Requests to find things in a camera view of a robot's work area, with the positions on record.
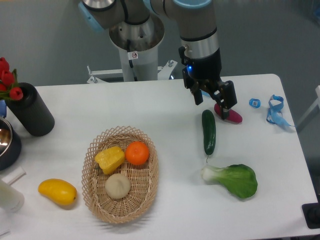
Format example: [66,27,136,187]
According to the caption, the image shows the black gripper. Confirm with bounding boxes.
[178,46,237,120]

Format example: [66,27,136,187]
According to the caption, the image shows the yellow bell pepper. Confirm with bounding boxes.
[94,146,125,175]

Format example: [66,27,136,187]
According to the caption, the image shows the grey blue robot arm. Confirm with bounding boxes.
[78,0,237,121]

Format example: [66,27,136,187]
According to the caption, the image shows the woven wicker basket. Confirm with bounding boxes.
[81,126,159,224]

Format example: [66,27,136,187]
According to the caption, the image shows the blue curved tape strip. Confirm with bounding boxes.
[201,90,211,98]

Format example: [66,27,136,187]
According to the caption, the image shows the green cucumber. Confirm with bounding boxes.
[201,109,217,156]

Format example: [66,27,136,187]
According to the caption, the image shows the purple sweet potato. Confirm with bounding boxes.
[214,103,243,124]

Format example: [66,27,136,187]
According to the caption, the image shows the blue tape roll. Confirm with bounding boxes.
[248,98,261,109]

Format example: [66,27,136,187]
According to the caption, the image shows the blue crumpled tape strip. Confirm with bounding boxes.
[266,94,294,127]

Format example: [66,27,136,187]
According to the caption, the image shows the green bok choy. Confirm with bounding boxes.
[200,164,258,199]

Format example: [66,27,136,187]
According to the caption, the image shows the orange fruit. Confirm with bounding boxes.
[124,141,150,166]

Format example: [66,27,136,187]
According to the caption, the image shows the beige steamed bun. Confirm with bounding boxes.
[104,173,131,199]

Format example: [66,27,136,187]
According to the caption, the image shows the black device at edge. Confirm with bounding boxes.
[301,202,320,229]

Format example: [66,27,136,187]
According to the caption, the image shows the yellow mango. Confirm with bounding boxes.
[37,178,77,206]

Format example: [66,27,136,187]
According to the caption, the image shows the black cylindrical vase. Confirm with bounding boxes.
[5,82,55,137]

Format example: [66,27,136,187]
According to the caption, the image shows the red tulip flowers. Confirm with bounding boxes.
[0,57,24,101]

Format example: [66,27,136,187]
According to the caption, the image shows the black steel pot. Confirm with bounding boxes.
[0,117,22,171]

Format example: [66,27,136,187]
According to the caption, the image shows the small white box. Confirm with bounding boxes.
[0,167,26,185]

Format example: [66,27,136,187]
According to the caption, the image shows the white translucent bottle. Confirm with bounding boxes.
[0,179,25,213]

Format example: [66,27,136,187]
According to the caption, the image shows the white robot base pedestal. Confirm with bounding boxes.
[109,15,165,82]

